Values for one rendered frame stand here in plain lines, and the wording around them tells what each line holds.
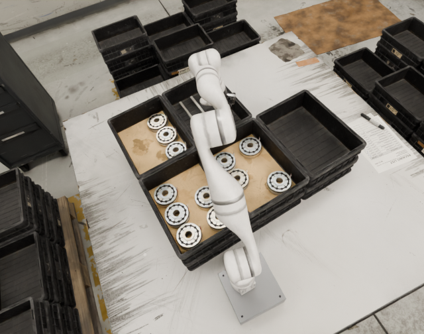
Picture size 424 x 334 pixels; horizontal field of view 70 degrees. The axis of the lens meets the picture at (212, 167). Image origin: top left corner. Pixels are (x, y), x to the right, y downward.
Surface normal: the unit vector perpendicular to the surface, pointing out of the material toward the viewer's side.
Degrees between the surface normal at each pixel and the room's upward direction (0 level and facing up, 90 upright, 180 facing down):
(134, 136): 0
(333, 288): 0
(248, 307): 1
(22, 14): 90
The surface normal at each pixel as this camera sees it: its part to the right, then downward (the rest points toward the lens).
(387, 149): -0.11, -0.51
